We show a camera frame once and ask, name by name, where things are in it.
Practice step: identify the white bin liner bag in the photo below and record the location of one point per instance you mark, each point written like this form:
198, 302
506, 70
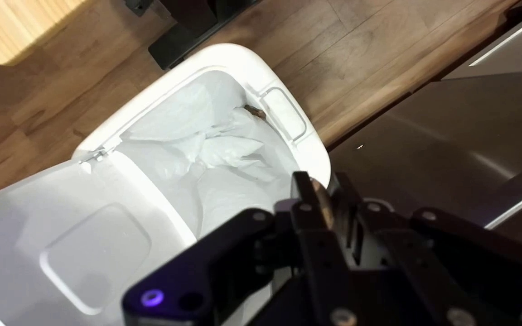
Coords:
213, 157

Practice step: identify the stainless steel dishwasher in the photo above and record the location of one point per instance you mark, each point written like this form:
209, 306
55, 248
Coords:
443, 139

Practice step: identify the black metal stand foot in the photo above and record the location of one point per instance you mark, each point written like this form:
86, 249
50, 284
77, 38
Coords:
195, 28

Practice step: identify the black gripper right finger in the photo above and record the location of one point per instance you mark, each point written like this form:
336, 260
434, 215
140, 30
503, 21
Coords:
430, 266

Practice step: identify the narrow grey base cabinet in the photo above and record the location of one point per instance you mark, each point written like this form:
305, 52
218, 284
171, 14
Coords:
508, 47

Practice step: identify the white plastic trash bin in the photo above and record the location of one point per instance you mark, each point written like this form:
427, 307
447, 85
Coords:
62, 242

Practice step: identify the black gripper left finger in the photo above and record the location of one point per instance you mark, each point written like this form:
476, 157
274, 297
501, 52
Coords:
316, 273

